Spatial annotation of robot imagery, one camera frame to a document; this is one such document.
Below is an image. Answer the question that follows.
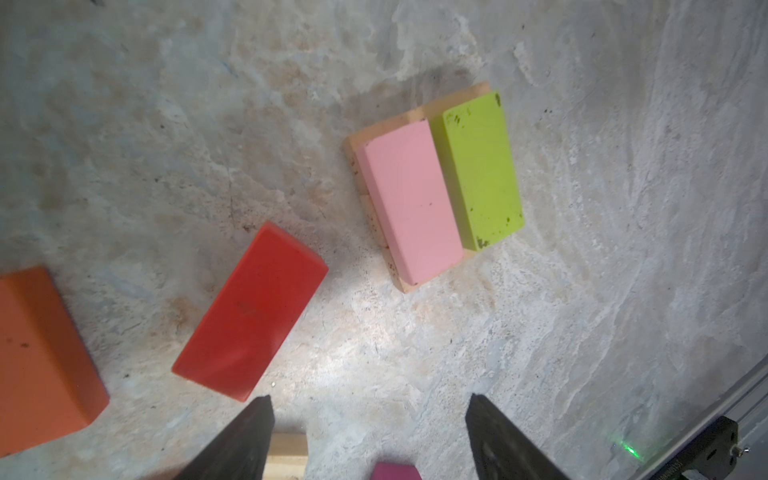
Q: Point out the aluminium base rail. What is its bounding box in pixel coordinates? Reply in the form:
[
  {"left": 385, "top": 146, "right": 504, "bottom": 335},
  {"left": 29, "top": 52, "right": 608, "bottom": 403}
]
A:
[{"left": 633, "top": 359, "right": 767, "bottom": 479}]

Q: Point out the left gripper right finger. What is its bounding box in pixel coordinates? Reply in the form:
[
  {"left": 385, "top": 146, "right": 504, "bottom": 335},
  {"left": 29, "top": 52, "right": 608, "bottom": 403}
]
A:
[{"left": 465, "top": 394, "right": 568, "bottom": 480}]

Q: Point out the natural wood plank block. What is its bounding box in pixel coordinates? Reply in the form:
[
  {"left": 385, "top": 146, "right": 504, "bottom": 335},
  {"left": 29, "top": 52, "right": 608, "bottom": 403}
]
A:
[{"left": 342, "top": 81, "right": 491, "bottom": 195}]

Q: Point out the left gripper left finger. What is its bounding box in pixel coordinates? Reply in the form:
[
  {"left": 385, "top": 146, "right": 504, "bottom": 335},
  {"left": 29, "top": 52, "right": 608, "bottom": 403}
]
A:
[{"left": 175, "top": 395, "right": 275, "bottom": 480}]

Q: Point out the natural wood long block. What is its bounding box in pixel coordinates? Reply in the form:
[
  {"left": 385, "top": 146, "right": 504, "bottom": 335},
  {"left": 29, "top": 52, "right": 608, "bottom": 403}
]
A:
[{"left": 360, "top": 193, "right": 478, "bottom": 294}]

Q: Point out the magenta cube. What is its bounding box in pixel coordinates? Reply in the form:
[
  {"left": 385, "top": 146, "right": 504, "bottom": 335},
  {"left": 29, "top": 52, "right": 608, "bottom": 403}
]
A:
[{"left": 370, "top": 462, "right": 422, "bottom": 480}]

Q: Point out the lime green block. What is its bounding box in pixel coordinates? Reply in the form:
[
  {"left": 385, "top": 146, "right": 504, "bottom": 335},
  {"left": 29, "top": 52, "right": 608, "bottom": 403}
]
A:
[{"left": 429, "top": 91, "right": 525, "bottom": 252}]

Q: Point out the pink wood block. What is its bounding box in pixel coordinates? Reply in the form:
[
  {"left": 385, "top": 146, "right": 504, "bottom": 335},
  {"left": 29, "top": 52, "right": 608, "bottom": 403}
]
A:
[{"left": 357, "top": 120, "right": 464, "bottom": 285}]

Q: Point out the red arch block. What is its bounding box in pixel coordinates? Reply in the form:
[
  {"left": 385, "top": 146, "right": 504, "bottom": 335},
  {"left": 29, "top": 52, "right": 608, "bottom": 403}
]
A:
[{"left": 172, "top": 221, "right": 329, "bottom": 402}]

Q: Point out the orange wood block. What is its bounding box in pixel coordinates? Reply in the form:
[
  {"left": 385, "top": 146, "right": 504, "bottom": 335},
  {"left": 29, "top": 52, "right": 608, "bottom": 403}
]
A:
[{"left": 1, "top": 266, "right": 109, "bottom": 457}]

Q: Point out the small striped wood cube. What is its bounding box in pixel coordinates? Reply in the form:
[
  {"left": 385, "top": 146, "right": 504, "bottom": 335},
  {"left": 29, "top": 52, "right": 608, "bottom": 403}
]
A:
[{"left": 262, "top": 433, "right": 309, "bottom": 480}]

